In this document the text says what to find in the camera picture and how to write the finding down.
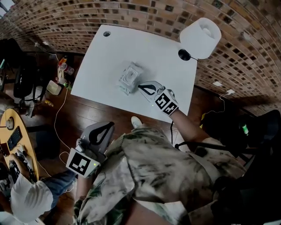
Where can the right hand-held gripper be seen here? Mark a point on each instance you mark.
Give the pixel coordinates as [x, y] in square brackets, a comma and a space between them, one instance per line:
[166, 102]

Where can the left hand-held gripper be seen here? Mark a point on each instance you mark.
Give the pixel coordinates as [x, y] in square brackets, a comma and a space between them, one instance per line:
[81, 162]

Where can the white plastic packet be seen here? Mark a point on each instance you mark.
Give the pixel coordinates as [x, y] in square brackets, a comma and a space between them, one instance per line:
[130, 78]

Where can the person's right forearm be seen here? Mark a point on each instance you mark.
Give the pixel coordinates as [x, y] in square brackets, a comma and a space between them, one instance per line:
[186, 125]

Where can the person's left forearm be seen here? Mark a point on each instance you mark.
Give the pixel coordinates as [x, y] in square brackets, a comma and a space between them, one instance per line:
[82, 186]

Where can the person's white shoe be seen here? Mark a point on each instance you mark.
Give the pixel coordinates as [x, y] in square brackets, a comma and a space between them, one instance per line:
[136, 122]

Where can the white table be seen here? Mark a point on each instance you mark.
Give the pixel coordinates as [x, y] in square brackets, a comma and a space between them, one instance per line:
[123, 48]

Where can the yellow black striped floor strip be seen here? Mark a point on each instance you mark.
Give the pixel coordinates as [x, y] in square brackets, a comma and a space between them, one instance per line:
[203, 120]

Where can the small green drink bottle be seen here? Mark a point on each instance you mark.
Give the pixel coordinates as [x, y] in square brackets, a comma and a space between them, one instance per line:
[67, 85]

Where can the person's camouflage shirt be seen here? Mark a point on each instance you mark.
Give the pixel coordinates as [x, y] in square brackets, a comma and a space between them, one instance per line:
[153, 164]

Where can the white plastic container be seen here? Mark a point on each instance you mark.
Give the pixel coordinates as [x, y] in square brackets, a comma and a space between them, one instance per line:
[54, 87]

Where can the white shade table lamp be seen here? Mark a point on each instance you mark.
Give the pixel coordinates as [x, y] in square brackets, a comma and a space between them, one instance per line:
[199, 38]

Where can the yellow round table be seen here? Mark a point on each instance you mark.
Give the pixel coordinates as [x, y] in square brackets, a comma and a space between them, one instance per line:
[25, 134]

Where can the black keyboard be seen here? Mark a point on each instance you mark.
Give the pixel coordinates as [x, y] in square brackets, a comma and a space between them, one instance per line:
[15, 138]

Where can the orange capped bottle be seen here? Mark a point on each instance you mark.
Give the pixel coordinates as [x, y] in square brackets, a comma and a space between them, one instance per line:
[62, 61]

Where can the white round dish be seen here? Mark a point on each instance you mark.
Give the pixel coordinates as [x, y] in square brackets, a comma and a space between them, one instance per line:
[9, 123]

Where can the person's leg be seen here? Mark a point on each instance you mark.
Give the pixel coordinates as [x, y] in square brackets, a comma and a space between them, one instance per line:
[147, 214]

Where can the black backpack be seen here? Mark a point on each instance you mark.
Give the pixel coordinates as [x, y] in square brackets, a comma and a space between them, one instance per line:
[26, 81]

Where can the bright green bottle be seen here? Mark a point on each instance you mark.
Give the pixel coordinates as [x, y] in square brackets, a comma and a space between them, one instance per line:
[244, 129]

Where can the black office chair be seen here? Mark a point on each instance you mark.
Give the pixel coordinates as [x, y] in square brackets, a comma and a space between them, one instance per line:
[259, 136]

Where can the black equipment bag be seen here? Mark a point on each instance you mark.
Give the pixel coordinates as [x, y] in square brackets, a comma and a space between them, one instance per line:
[241, 197]

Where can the white wall socket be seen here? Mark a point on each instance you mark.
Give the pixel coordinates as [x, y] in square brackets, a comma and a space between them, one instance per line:
[217, 83]

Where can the white wall charger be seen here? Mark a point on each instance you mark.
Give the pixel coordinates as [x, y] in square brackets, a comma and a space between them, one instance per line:
[230, 91]

